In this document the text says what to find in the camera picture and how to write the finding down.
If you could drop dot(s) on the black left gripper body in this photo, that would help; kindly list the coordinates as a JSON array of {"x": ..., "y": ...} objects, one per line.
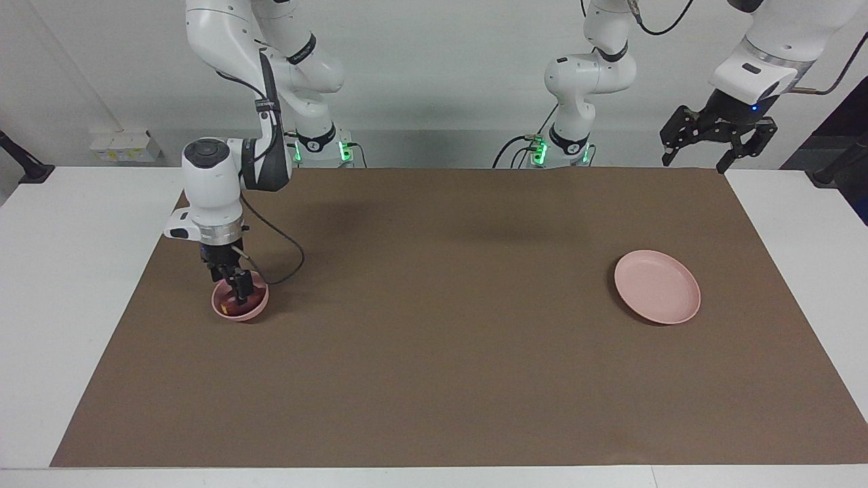
[{"x": 729, "y": 115}]

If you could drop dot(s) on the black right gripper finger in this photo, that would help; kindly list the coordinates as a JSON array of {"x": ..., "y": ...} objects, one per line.
[
  {"x": 220, "y": 274},
  {"x": 241, "y": 285}
]

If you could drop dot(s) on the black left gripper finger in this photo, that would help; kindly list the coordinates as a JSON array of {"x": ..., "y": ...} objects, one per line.
[
  {"x": 756, "y": 139},
  {"x": 681, "y": 125}
]

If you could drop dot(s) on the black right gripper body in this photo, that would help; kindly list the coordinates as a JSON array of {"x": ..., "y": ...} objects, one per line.
[{"x": 220, "y": 257}]

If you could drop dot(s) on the red apple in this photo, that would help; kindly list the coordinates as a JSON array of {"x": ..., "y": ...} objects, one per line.
[{"x": 230, "y": 310}]

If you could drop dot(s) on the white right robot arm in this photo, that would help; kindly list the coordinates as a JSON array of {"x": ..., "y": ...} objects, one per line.
[{"x": 210, "y": 183}]

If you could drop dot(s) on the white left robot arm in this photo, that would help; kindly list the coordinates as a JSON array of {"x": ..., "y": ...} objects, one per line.
[{"x": 583, "y": 74}]

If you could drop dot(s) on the pink bowl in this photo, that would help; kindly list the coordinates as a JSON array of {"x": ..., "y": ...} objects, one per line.
[{"x": 262, "y": 305}]

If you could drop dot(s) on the pink plate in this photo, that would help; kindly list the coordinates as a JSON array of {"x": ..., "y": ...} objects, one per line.
[{"x": 658, "y": 288}]

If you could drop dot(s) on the black clamp stand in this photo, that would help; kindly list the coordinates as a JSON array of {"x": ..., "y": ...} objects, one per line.
[
  {"x": 837, "y": 169},
  {"x": 24, "y": 166}
]

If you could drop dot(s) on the brown table mat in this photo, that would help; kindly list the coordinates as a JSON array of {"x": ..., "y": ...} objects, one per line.
[{"x": 420, "y": 352}]

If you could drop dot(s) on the white wall socket box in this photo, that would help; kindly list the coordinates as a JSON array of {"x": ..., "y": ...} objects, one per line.
[{"x": 125, "y": 148}]

